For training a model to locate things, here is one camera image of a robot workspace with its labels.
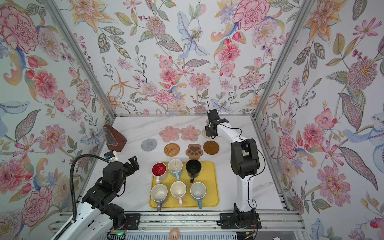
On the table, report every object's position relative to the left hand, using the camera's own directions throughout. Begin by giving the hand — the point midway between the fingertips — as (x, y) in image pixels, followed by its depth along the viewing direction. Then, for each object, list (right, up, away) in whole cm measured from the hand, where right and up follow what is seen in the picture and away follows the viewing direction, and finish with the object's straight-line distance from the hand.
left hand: (133, 161), depth 79 cm
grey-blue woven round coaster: (+1, +6, +25) cm, 26 cm away
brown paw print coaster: (+33, +2, +22) cm, 40 cm away
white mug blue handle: (+35, -18, +5) cm, 39 cm away
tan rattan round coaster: (+17, +3, +22) cm, 28 cm away
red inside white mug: (+11, -7, +10) cm, 17 cm away
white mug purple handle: (+13, -18, +3) cm, 22 cm away
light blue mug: (+21, -6, +12) cm, 25 cm away
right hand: (+45, +16, +22) cm, 52 cm away
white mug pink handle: (+24, -16, +3) cm, 29 cm away
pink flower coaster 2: (+30, +14, +31) cm, 45 cm away
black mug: (+32, -6, +8) cm, 33 cm away
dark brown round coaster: (+44, +4, +23) cm, 50 cm away
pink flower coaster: (+15, +14, +32) cm, 38 cm away
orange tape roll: (+22, -32, -7) cm, 40 cm away
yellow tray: (+41, -11, +10) cm, 44 cm away
